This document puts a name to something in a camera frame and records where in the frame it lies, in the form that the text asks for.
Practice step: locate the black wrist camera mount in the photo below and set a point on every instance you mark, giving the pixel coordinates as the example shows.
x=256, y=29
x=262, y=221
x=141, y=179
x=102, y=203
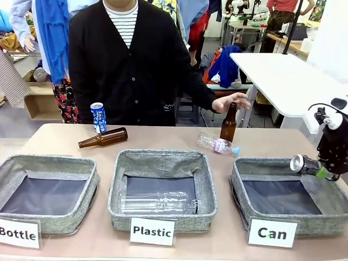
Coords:
x=322, y=115

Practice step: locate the black plastic stool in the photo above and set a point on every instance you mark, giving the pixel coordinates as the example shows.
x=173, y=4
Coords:
x=187, y=111

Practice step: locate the black stand pole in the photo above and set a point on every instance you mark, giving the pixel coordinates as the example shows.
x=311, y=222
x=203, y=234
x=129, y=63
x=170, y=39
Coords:
x=294, y=24

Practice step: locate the grey fabric basket can label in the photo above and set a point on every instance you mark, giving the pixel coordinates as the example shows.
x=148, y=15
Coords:
x=288, y=193

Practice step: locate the white sign reading Can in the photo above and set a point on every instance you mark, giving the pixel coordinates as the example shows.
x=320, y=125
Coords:
x=272, y=233

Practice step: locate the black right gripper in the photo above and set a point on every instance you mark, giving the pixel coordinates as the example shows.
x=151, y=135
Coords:
x=335, y=152

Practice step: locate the black drink can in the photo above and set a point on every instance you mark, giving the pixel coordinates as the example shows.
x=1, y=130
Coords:
x=304, y=164

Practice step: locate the blue hanging garment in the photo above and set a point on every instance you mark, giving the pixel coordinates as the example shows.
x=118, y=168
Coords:
x=54, y=38

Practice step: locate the clear plastic bottle without label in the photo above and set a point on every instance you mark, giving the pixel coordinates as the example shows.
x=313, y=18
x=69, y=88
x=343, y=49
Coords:
x=155, y=202

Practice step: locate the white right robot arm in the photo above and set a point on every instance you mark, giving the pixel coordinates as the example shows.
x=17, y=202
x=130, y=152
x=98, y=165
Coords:
x=334, y=119

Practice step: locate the person's left forearm black sleeve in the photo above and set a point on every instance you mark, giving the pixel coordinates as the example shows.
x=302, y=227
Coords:
x=202, y=92

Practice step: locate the brown glass bottle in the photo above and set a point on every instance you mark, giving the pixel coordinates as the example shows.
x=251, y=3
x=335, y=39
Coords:
x=106, y=137
x=228, y=126

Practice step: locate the bystander in red top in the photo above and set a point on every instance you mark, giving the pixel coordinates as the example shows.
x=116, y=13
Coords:
x=280, y=21

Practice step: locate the cardboard box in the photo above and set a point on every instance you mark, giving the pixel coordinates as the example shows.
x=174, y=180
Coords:
x=40, y=100

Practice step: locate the white sign reading Bottle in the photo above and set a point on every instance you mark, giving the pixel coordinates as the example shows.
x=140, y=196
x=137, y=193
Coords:
x=19, y=233

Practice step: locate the blue and white drink can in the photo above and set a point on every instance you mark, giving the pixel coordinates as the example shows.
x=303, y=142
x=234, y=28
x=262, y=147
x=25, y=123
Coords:
x=98, y=118

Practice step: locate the clear plastic bottle pink label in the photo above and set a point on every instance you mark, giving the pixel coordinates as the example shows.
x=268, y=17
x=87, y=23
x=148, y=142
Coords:
x=217, y=144

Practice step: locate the white table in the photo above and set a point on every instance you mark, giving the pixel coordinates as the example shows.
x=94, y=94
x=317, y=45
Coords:
x=288, y=79

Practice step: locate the grey fabric basket plastic label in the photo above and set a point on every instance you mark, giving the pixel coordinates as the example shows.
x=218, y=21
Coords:
x=163, y=190

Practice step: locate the mannequin in light blue shirt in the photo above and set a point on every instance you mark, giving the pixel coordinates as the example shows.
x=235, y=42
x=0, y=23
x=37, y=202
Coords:
x=23, y=24

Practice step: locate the checkered cloth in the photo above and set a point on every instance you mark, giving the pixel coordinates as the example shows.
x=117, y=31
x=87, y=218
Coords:
x=11, y=81

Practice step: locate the person's left hand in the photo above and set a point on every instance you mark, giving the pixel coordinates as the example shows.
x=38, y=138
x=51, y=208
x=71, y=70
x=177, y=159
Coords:
x=227, y=102

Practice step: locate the person's torso black cardigan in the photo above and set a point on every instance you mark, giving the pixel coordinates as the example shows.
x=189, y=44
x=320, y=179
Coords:
x=125, y=76

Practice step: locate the floral red black garment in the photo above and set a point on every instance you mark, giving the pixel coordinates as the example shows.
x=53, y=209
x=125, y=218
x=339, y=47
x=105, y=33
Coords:
x=65, y=100

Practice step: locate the blue jacket on chair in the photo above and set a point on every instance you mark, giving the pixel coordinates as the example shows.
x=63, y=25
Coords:
x=225, y=66

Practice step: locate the white sign reading Plastic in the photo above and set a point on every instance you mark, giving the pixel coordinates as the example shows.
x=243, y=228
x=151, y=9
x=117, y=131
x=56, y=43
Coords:
x=152, y=231

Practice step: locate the grey fabric basket bottle label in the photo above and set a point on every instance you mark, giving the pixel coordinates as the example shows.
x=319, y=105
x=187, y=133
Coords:
x=46, y=194

